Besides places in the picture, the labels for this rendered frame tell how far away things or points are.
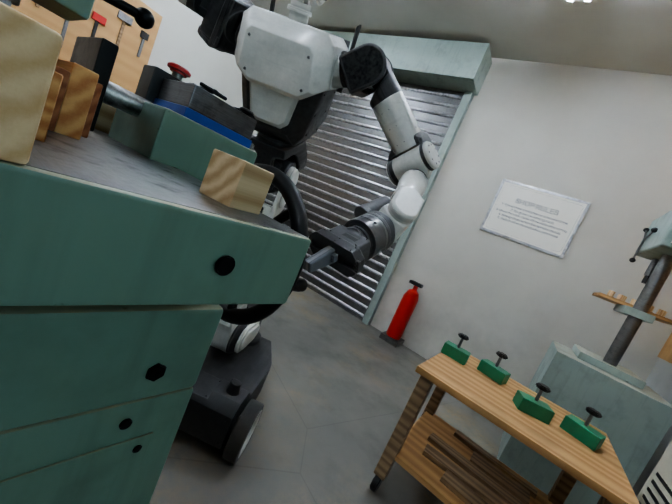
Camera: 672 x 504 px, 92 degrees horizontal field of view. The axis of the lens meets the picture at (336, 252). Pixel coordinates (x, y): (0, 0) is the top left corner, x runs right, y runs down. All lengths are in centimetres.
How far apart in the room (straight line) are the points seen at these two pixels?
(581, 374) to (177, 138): 200
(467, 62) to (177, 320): 319
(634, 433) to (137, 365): 208
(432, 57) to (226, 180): 325
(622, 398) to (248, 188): 202
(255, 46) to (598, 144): 274
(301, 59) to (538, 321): 261
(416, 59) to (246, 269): 334
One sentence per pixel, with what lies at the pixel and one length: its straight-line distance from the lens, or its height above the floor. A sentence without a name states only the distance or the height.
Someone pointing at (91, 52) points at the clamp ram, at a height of 98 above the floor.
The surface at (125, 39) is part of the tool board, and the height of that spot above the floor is 158.
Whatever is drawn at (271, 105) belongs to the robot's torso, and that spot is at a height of 112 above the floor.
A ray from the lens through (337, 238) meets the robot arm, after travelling 59.
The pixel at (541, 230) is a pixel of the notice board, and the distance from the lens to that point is 304.
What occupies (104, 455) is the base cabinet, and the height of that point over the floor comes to 66.
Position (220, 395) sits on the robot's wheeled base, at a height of 21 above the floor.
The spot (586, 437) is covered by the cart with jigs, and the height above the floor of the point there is 55.
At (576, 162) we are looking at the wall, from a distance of 319.
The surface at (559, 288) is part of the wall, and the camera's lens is 303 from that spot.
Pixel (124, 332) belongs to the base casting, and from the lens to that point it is 30.
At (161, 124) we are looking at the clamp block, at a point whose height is 94.
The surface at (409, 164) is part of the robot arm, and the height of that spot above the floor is 111.
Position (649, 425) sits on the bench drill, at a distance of 217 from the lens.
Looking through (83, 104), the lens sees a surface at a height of 93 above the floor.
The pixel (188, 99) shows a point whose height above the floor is 98.
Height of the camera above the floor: 93
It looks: 7 degrees down
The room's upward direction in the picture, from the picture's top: 23 degrees clockwise
